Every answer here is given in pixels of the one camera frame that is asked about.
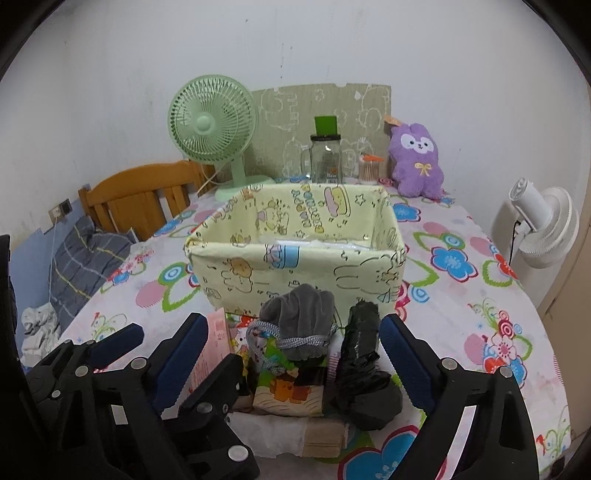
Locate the grey plaid pillow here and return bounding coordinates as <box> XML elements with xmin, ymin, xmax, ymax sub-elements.
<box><xmin>48</xmin><ymin>217</ymin><xmax>139</xmax><ymax>320</ymax></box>

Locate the green desk fan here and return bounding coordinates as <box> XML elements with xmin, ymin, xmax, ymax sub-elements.
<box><xmin>167</xmin><ymin>76</ymin><xmax>278</xmax><ymax>202</ymax></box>

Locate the glass jar mug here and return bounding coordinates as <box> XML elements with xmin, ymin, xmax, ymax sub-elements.
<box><xmin>300</xmin><ymin>134</ymin><xmax>345</xmax><ymax>185</ymax></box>

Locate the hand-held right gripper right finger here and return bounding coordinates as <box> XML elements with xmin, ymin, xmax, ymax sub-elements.
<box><xmin>379</xmin><ymin>313</ymin><xmax>541</xmax><ymax>480</ymax></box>

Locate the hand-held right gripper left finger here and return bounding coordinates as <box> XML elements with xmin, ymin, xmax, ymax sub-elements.
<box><xmin>69</xmin><ymin>314</ymin><xmax>212</xmax><ymax>414</ymax></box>

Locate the printed cardboard panel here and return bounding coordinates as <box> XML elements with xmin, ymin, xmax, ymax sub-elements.
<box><xmin>249</xmin><ymin>83</ymin><xmax>393</xmax><ymax>182</ymax></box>

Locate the white crumpled cloth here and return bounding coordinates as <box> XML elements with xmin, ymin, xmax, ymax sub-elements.
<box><xmin>18</xmin><ymin>302</ymin><xmax>64</xmax><ymax>366</ymax></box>

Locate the grey drawstring pouch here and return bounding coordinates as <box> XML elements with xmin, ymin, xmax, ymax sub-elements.
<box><xmin>247</xmin><ymin>284</ymin><xmax>338</xmax><ymax>366</ymax></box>

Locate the small green container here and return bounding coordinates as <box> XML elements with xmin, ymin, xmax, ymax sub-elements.
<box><xmin>314</xmin><ymin>115</ymin><xmax>341</xmax><ymax>137</ymax></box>

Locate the yellow cartoon tissue pack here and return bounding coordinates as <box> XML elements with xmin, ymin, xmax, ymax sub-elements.
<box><xmin>225</xmin><ymin>311</ymin><xmax>262</xmax><ymax>370</ymax></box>

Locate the black fan cable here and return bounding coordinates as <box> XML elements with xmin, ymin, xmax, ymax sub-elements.
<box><xmin>508</xmin><ymin>219</ymin><xmax>522</xmax><ymax>268</ymax></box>

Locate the purple plush bunny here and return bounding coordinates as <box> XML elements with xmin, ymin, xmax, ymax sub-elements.
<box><xmin>385</xmin><ymin>115</ymin><xmax>447</xmax><ymax>200</ymax></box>

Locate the clear toothpick jar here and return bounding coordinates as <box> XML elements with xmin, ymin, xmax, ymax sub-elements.
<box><xmin>358</xmin><ymin>152</ymin><xmax>385</xmax><ymax>182</ymax></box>

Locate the white circulator fan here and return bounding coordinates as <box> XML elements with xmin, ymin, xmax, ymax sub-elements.
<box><xmin>489</xmin><ymin>180</ymin><xmax>581</xmax><ymax>288</ymax></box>

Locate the wooden headboard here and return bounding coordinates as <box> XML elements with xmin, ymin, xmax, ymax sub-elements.
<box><xmin>78</xmin><ymin>159</ymin><xmax>218</xmax><ymax>241</ymax></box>

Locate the green tissue pack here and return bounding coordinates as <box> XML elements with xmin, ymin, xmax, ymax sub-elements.
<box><xmin>252</xmin><ymin>339</ymin><xmax>329</xmax><ymax>418</ymax></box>

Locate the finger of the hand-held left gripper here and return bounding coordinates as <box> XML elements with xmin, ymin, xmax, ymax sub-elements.
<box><xmin>25</xmin><ymin>323</ymin><xmax>146</xmax><ymax>398</ymax></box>
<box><xmin>178</xmin><ymin>355</ymin><xmax>262</xmax><ymax>480</ymax></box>

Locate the beige cloth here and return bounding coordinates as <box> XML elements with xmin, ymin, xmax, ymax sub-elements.
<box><xmin>302</xmin><ymin>418</ymin><xmax>352</xmax><ymax>459</ymax></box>

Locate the floral tablecloth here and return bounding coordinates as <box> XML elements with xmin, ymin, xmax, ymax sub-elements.
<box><xmin>14</xmin><ymin>178</ymin><xmax>574</xmax><ymax>480</ymax></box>

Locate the yellow cartoon fabric storage box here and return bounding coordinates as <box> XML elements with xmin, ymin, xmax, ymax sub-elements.
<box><xmin>185</xmin><ymin>182</ymin><xmax>408</xmax><ymax>318</ymax></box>

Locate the thin white cable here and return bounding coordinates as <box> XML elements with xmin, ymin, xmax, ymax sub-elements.
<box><xmin>46</xmin><ymin>215</ymin><xmax>62</xmax><ymax>305</ymax></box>

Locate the white fan cable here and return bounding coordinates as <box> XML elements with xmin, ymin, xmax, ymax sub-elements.
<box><xmin>196</xmin><ymin>161</ymin><xmax>221</xmax><ymax>197</ymax></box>

